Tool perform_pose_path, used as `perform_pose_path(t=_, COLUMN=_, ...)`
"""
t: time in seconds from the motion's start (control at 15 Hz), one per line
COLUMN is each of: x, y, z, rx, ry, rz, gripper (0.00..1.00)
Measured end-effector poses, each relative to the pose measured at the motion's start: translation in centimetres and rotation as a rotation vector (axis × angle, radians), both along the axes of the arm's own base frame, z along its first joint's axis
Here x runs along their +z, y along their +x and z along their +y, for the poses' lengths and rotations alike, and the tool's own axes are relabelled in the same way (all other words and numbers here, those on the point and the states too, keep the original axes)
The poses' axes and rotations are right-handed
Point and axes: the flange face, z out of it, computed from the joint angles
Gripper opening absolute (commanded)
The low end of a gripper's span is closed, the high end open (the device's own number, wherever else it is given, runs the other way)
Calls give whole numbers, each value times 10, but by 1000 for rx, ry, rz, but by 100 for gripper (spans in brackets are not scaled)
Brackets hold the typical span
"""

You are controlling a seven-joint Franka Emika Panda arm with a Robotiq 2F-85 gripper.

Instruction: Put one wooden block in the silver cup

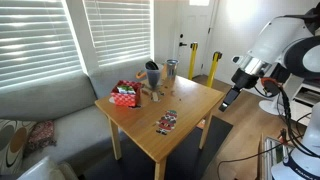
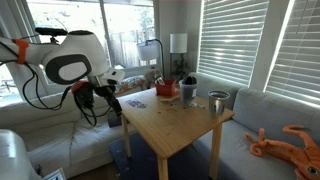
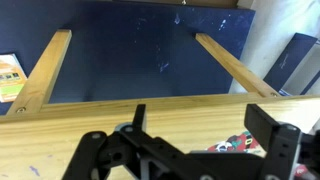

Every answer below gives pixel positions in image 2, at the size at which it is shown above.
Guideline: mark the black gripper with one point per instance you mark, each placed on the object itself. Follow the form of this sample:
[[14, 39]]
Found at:
[[105, 91]]

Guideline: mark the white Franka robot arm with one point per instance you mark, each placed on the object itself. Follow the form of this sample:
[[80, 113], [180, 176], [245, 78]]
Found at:
[[80, 46]]

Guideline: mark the silver metal cup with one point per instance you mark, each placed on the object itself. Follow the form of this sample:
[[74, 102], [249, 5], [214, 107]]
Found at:
[[218, 103]]

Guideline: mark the dark box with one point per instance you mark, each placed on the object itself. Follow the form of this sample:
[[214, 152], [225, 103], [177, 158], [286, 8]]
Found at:
[[115, 120]]

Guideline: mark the colourful patterned sticker sheet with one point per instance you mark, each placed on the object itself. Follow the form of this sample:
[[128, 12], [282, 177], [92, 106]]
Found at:
[[136, 104]]

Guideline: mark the floral cushion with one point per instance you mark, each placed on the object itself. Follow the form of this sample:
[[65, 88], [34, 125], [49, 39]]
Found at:
[[131, 83]]

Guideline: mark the red patterned box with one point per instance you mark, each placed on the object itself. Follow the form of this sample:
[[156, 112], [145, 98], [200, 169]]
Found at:
[[165, 89]]

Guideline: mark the light wooden table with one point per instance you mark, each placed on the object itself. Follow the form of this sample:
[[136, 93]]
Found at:
[[170, 123]]

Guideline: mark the arc floor lamp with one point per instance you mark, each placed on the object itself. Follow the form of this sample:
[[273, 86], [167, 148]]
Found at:
[[148, 50]]

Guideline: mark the white sofa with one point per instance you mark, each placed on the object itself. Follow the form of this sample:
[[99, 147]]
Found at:
[[50, 136]]

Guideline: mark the dark potted plant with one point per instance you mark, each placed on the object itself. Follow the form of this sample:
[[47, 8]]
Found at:
[[181, 66]]

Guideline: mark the floor lamp white cylinder shade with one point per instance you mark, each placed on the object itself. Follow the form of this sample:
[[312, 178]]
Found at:
[[178, 43]]

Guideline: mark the dark floor rug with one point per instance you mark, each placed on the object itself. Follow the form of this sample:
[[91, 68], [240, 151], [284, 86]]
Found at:
[[186, 166]]

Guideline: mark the white rounded object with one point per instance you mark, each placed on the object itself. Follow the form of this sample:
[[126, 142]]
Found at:
[[11, 156]]

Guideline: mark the wide white window blind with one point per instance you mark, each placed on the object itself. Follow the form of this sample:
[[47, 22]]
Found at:
[[230, 40]]

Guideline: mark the grey corner sofa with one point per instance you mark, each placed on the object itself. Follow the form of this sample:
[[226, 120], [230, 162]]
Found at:
[[266, 120]]

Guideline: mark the orange octopus plush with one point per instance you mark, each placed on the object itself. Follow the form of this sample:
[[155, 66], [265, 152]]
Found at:
[[290, 151]]

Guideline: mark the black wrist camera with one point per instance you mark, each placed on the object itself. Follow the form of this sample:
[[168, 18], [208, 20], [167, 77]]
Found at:
[[83, 97]]

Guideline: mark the black bar camera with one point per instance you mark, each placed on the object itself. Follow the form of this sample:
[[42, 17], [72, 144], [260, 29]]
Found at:
[[51, 31]]

